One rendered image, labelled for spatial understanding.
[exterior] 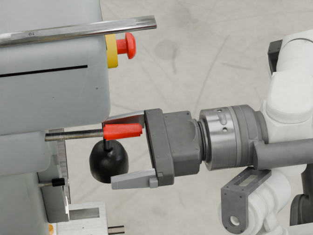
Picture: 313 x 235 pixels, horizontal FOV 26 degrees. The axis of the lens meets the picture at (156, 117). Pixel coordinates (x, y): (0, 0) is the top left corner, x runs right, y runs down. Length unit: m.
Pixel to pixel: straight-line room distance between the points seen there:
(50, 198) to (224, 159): 0.42
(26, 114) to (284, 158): 0.35
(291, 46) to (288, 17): 2.69
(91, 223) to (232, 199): 0.81
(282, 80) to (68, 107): 0.31
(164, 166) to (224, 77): 2.54
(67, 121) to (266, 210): 0.30
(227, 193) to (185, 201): 2.05
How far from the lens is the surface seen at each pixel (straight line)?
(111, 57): 0.98
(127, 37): 0.99
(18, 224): 1.17
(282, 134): 0.95
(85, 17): 0.86
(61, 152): 1.90
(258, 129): 0.94
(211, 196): 2.97
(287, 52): 1.12
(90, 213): 1.69
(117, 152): 1.21
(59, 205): 1.27
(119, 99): 3.32
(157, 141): 0.93
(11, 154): 0.98
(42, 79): 0.86
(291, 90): 0.97
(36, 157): 0.99
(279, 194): 0.97
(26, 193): 1.10
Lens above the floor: 2.45
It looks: 49 degrees down
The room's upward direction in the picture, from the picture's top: straight up
